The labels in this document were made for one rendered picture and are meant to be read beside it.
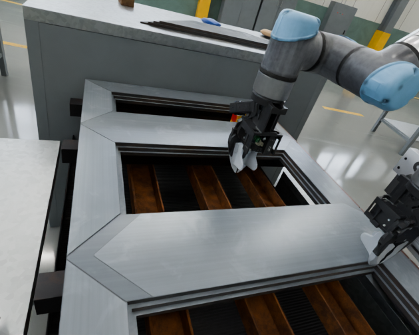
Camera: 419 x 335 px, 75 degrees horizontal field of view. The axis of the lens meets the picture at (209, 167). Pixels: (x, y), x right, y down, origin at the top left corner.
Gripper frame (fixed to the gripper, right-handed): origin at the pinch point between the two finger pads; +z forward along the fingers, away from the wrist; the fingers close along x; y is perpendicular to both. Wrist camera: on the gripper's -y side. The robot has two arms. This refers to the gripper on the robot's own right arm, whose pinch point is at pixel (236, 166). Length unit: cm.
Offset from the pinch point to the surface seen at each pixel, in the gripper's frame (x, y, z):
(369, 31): 805, -748, -11
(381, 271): 27.3, 29.3, 6.9
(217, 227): -8.6, 14.4, 5.7
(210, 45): 9, -63, -14
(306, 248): 10.5, 21.9, 5.7
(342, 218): 27.6, 14.5, 5.6
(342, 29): 682, -736, 4
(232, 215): -3.7, 11.3, 5.7
